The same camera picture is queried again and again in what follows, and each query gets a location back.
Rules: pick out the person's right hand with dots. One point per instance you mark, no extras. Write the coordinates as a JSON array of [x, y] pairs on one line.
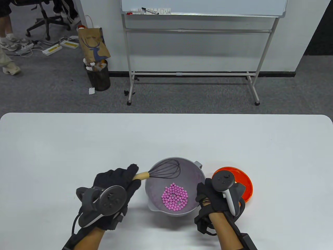
[[210, 198]]

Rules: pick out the person's left hand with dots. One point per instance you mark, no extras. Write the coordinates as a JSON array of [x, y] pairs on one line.
[[114, 177]]

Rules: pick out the grey plastic salad bowl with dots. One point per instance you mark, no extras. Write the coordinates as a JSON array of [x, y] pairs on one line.
[[192, 177]]

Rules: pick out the pile of pink plastic beads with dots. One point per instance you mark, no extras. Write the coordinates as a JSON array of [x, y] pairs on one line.
[[174, 196]]

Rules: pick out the orange plastic bowl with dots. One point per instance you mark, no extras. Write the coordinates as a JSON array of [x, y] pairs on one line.
[[245, 182]]

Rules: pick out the person's right forearm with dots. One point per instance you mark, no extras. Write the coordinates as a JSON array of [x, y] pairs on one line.
[[226, 231]]

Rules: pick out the person's left forearm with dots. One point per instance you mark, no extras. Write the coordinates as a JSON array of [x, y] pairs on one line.
[[89, 239]]

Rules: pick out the grey black hand controller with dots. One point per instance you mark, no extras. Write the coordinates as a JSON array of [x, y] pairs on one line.
[[222, 181], [111, 200]]

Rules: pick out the small black floor debris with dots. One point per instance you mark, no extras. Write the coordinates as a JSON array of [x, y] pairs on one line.
[[127, 92]]

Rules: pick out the white paper scrap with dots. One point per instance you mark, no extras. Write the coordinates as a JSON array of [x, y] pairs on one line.
[[91, 91]]

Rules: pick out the black mesh waste bin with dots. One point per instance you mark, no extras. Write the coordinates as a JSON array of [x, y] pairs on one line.
[[100, 78]]

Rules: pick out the pile of discarded bottles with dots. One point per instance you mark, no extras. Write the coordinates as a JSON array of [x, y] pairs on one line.
[[93, 64]]

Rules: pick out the brown paper bag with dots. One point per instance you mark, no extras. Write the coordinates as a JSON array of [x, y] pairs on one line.
[[92, 41]]

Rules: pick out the white yellow power strip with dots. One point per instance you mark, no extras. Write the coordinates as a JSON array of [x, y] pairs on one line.
[[52, 49], [69, 43]]

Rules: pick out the red marker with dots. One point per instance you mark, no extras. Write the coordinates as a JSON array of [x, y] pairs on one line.
[[133, 13]]

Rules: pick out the black office chair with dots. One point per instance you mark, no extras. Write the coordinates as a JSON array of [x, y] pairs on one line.
[[47, 23]]

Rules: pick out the black marker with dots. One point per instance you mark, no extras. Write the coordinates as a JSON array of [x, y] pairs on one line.
[[149, 10]]

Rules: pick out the whiteboard on metal stand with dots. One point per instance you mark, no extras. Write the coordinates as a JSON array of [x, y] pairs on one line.
[[208, 6]]

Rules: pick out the black wrist camera unit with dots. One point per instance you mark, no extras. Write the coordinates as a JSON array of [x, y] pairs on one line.
[[248, 241], [70, 243]]

